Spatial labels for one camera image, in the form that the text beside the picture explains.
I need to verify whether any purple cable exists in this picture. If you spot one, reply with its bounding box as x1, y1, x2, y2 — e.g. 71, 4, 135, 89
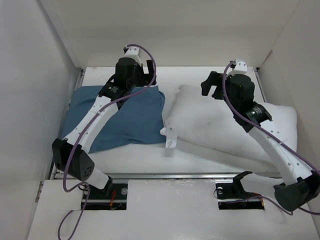
223, 59, 320, 215
58, 44, 158, 240

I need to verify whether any aluminium rail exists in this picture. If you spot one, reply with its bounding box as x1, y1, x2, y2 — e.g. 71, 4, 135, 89
51, 68, 283, 180

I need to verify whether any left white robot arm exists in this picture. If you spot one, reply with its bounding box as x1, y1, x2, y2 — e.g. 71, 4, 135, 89
52, 57, 156, 199

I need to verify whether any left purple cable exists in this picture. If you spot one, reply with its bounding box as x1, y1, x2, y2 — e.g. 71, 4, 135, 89
58, 44, 158, 240

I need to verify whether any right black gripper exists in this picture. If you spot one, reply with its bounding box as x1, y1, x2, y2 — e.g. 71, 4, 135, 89
200, 70, 239, 113

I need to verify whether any wrist white camera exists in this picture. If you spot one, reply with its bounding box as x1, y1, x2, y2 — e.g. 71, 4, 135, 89
123, 45, 142, 65
229, 59, 248, 75

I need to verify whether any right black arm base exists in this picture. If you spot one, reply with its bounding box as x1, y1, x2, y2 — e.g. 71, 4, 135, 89
213, 171, 265, 211

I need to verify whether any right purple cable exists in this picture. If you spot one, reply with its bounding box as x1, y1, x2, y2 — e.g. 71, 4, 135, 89
223, 59, 320, 215

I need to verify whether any blue pillowcase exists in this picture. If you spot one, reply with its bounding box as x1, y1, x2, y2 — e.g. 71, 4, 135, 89
59, 85, 166, 154

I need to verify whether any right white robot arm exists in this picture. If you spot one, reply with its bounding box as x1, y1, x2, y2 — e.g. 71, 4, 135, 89
200, 71, 320, 214

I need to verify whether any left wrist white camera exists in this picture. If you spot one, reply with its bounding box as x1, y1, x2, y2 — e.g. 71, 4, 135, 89
123, 45, 142, 65

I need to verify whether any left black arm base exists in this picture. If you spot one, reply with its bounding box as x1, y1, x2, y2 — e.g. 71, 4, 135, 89
84, 183, 128, 211

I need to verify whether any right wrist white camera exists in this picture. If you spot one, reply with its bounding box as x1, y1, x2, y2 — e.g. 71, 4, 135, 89
229, 59, 248, 75

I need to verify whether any white pillow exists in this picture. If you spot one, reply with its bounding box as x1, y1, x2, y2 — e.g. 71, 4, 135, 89
159, 83, 298, 168

